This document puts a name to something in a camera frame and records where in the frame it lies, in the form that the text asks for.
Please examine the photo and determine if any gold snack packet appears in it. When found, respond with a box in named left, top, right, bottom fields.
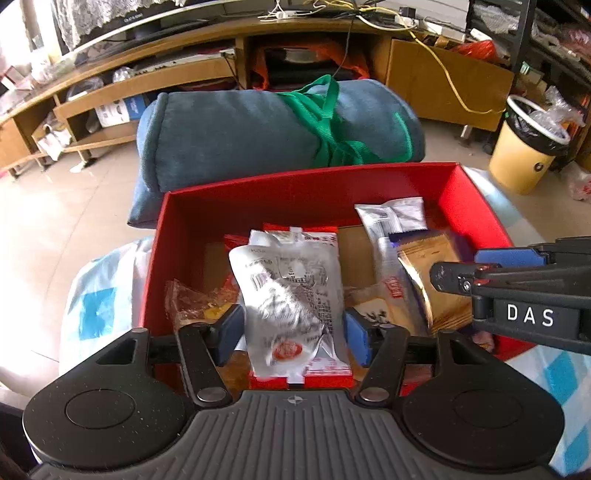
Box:
left=396, top=231, right=475, bottom=337

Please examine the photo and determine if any red white snack packet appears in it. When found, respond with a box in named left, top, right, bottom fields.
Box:
left=223, top=223, right=356, bottom=392

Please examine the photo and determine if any purple wafer biscuit packet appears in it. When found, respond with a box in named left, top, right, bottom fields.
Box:
left=376, top=229, right=439, bottom=336

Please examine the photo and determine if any clear bag fried snack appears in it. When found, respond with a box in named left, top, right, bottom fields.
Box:
left=164, top=276, right=239, bottom=331

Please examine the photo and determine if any bread bun in wrapper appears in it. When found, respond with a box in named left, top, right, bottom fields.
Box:
left=345, top=278, right=417, bottom=334

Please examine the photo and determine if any silver white snack packet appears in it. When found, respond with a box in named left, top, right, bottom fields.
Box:
left=355, top=197, right=428, bottom=243

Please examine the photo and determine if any red cardboard box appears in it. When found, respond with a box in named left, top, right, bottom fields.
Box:
left=140, top=162, right=513, bottom=337

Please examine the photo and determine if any white plastic bag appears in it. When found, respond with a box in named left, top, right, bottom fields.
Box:
left=560, top=162, right=591, bottom=203

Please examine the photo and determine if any blue checkered tablecloth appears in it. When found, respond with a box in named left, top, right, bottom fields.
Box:
left=58, top=236, right=591, bottom=475

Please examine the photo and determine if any yellow trash bin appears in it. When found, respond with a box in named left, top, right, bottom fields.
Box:
left=489, top=95, right=571, bottom=195

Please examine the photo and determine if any blue rolled blanket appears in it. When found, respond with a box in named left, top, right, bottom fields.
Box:
left=127, top=75, right=426, bottom=228

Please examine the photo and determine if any wooden TV cabinet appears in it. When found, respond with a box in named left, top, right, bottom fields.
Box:
left=1, top=17, right=515, bottom=171

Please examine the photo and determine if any green strap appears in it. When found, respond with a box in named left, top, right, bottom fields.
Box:
left=276, top=74, right=415, bottom=168

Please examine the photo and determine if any yellow cable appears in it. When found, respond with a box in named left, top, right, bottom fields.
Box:
left=317, top=0, right=507, bottom=115

